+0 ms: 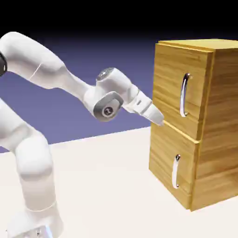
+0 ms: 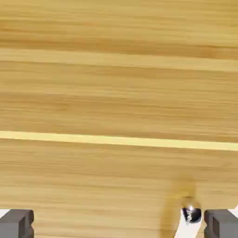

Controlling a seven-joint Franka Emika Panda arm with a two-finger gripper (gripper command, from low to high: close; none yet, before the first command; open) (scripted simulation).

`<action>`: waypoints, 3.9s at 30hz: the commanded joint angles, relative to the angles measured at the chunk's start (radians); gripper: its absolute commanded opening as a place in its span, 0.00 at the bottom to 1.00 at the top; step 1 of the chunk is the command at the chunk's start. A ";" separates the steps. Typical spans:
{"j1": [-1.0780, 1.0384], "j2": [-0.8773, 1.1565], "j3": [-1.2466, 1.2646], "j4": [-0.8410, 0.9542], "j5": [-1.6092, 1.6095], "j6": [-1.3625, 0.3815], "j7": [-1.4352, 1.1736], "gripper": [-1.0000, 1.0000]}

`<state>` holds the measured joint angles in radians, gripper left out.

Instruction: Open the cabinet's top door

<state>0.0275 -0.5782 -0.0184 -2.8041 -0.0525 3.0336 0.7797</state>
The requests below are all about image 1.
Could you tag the small wooden cabinet door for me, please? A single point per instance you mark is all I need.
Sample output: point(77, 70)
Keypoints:
point(165, 159)

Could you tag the large wooden cabinet door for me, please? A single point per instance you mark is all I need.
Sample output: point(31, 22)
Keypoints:
point(171, 89)

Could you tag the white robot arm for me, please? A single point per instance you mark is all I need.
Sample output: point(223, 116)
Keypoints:
point(35, 61)

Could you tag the light wood cabinet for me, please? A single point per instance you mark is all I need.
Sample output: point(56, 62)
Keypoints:
point(217, 130)

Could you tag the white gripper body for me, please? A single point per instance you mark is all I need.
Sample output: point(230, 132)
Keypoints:
point(151, 112)

